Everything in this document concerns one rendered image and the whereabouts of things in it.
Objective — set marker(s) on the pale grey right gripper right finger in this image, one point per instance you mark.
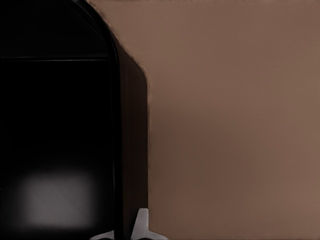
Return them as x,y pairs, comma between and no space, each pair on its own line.
142,222

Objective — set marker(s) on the black storage box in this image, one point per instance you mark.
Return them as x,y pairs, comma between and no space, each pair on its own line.
57,105

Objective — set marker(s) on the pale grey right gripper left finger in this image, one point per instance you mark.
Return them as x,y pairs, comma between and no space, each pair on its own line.
105,236

